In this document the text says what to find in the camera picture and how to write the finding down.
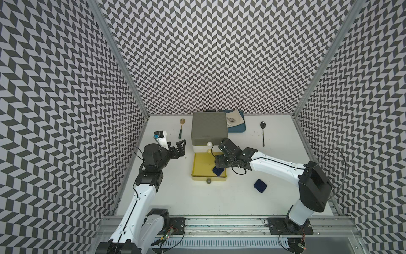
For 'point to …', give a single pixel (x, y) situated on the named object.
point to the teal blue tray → (239, 128)
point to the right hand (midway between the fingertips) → (221, 163)
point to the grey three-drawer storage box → (208, 129)
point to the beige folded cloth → (233, 118)
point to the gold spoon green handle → (182, 121)
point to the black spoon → (263, 125)
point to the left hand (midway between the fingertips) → (178, 142)
